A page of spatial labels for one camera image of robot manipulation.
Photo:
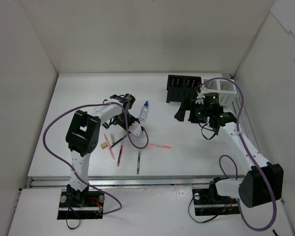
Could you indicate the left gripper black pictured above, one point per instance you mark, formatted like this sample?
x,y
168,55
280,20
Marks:
x,y
124,119

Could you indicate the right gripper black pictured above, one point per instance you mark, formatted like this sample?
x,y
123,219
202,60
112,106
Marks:
x,y
192,114

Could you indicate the orange translucent highlighter pen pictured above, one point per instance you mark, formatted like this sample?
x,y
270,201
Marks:
x,y
159,146

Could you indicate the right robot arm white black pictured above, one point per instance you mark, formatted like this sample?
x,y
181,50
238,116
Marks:
x,y
263,181

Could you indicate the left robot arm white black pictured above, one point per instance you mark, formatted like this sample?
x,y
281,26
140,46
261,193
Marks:
x,y
83,135

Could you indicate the black ink pen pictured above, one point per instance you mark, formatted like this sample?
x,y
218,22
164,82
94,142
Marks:
x,y
118,141

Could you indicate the white eraser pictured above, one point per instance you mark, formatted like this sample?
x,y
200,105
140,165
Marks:
x,y
112,138

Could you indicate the small blue cap spray bottle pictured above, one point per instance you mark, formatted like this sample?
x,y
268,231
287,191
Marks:
x,y
144,111

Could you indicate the black slotted pen holder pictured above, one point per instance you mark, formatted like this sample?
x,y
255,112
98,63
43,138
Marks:
x,y
180,87

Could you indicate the red ink pen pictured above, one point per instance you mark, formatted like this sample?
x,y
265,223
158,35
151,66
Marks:
x,y
120,154

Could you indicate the pink translucent pen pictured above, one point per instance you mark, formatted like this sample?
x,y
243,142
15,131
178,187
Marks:
x,y
109,146

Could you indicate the tan cork block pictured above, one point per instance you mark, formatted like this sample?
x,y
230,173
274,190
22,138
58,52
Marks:
x,y
104,145

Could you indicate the white slotted pen holder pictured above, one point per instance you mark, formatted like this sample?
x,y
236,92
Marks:
x,y
225,89

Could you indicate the green ink pen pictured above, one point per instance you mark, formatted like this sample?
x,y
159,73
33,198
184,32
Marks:
x,y
138,163

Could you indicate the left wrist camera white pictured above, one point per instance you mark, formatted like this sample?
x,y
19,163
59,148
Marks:
x,y
135,129

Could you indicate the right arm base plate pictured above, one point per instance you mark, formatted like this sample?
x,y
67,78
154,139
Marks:
x,y
206,202

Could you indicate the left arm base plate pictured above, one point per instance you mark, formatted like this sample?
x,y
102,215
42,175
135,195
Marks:
x,y
91,207

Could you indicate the aluminium rail front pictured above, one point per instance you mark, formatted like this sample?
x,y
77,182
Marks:
x,y
124,181

